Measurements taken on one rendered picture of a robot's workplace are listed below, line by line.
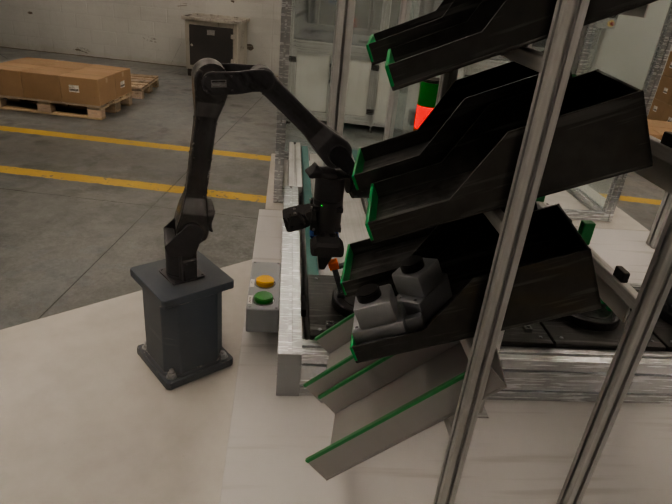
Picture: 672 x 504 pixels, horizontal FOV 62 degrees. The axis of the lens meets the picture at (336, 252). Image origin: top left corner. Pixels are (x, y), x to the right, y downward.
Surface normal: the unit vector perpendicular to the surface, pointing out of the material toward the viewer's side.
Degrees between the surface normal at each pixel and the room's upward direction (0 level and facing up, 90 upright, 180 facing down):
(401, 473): 0
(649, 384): 90
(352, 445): 90
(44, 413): 0
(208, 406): 0
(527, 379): 90
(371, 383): 90
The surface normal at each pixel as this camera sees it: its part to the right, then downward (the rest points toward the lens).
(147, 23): -0.08, 0.44
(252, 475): 0.09, -0.89
